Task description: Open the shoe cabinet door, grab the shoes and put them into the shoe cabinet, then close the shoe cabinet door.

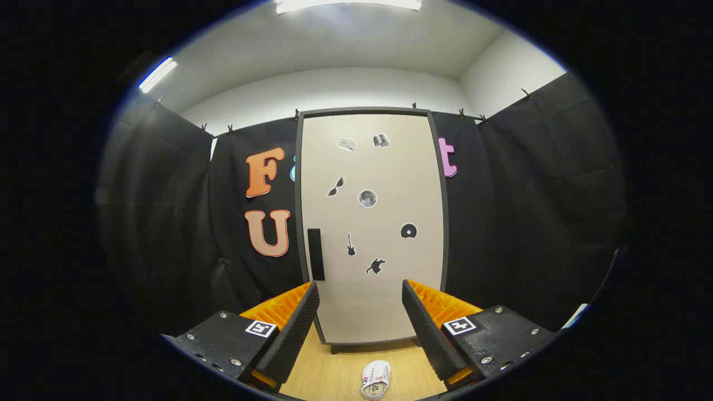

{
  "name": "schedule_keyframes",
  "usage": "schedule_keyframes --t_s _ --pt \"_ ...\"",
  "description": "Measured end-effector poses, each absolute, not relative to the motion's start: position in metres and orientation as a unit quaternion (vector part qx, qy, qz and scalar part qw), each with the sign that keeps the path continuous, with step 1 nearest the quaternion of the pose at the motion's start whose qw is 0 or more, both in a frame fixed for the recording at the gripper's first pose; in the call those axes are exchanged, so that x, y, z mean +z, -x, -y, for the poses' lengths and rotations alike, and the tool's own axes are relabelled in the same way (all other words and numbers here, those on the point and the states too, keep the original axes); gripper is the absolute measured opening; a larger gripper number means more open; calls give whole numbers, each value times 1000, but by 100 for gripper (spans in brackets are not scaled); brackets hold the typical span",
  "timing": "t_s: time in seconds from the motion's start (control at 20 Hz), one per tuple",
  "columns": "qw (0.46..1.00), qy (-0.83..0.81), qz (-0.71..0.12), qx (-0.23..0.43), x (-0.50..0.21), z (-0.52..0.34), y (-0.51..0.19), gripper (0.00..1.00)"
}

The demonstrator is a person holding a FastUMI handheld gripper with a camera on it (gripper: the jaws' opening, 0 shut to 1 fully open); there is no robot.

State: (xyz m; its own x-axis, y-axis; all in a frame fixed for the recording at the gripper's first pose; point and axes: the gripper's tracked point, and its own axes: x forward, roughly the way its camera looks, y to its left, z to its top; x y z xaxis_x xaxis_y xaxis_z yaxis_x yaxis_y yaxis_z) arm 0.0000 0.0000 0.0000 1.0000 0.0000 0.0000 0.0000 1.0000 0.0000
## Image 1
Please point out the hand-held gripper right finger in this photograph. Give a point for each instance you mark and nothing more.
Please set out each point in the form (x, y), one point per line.
(431, 340)

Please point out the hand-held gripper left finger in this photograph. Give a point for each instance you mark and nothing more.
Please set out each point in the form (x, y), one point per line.
(295, 340)

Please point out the white canvas shoe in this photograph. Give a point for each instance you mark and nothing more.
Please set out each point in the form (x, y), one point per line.
(376, 379)

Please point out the dark grey shoe cabinet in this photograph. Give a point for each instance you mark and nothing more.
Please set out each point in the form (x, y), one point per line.
(298, 178)

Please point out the beige shoe cabinet door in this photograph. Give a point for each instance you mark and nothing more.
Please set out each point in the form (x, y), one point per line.
(390, 167)

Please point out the white sheet with green print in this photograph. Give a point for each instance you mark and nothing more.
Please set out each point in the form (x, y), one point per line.
(576, 315)

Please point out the black backdrop cloth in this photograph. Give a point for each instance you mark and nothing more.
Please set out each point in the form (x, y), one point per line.
(529, 211)

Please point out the short ceiling light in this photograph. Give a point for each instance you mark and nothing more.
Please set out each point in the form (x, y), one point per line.
(158, 74)

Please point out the long ceiling light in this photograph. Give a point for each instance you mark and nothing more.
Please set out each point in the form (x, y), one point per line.
(348, 4)

